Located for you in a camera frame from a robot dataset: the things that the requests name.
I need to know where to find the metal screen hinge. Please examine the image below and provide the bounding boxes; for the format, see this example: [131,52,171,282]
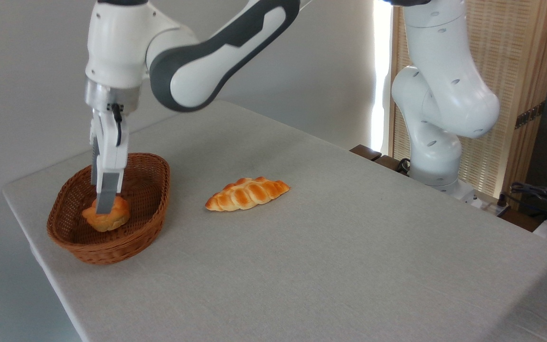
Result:
[515,101,546,130]

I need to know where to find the wooden slatted folding screen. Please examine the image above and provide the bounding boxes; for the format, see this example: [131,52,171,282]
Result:
[390,0,547,200]

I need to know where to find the long braided bread loaf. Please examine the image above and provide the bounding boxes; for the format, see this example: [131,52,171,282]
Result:
[205,177,291,212]

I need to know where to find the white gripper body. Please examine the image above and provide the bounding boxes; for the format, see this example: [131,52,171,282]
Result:
[89,108,130,174]

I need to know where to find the dark brown wooden block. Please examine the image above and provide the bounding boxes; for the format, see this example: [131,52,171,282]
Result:
[349,144,382,162]

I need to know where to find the brown wicker basket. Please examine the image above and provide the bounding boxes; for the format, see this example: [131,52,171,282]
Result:
[47,152,171,265]

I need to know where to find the bundle of black cables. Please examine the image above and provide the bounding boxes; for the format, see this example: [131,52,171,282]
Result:
[510,181,547,220]

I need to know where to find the round orange bread roll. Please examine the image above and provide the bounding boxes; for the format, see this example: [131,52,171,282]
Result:
[82,194,131,232]

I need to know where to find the grey tablecloth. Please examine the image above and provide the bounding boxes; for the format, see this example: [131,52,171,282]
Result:
[2,100,547,342]

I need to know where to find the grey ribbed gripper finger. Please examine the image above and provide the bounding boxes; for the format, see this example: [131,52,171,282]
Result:
[95,171,123,215]
[91,141,101,186]

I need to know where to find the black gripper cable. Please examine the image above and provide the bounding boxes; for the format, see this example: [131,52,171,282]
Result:
[111,103,123,147]

